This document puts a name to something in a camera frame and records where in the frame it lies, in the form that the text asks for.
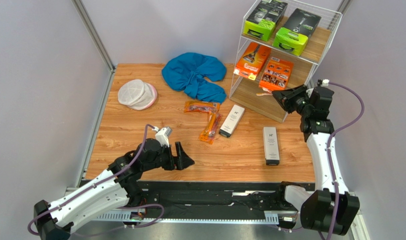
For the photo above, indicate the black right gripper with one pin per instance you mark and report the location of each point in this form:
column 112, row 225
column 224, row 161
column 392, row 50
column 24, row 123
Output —
column 291, row 98

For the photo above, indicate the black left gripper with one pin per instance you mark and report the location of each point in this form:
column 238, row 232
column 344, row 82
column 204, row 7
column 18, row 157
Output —
column 183, row 160

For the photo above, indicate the orange razor box back side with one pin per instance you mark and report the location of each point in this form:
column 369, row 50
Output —
column 276, row 75

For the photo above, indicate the orange razor bag vertical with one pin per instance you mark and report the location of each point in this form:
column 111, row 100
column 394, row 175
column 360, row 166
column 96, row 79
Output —
column 209, row 132

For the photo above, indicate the orange Gillette Fusion5 box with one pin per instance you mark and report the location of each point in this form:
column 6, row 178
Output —
column 252, row 61

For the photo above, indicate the orange razor bag horizontal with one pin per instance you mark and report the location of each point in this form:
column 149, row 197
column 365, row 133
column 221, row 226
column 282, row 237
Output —
column 201, row 106

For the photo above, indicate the black green Gillette Labs box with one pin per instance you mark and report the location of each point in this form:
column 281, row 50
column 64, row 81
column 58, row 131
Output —
column 294, row 35

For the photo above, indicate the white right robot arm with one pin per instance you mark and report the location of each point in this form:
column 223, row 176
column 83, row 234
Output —
column 331, row 208

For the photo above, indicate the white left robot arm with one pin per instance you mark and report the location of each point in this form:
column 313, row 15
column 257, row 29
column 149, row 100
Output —
column 115, row 187

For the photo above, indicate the black green box on shelf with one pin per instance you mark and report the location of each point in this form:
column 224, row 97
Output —
column 264, row 18

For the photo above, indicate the white tall box far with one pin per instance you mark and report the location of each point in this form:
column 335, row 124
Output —
column 271, row 147

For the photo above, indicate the white tall box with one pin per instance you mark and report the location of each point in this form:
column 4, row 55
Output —
column 231, row 121
column 271, row 147

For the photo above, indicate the white tall box near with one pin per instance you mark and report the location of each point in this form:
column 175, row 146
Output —
column 231, row 121

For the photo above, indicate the white mesh laundry bag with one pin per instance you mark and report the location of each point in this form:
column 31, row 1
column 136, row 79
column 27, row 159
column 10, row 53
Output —
column 137, row 94

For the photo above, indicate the blue cloth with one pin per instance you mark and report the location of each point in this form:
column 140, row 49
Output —
column 196, row 75

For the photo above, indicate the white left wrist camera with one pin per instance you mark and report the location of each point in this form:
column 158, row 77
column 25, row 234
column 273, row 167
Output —
column 162, row 135

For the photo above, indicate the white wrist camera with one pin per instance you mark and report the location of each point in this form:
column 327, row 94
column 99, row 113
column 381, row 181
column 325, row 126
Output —
column 323, row 82
column 162, row 135

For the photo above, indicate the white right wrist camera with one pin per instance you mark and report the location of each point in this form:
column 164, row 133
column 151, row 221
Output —
column 323, row 82

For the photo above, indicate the black mounting rail base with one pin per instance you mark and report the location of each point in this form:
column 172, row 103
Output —
column 213, row 201

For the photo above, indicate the white wire wooden shelf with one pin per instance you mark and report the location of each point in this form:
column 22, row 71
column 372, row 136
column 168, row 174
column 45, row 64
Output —
column 246, row 92

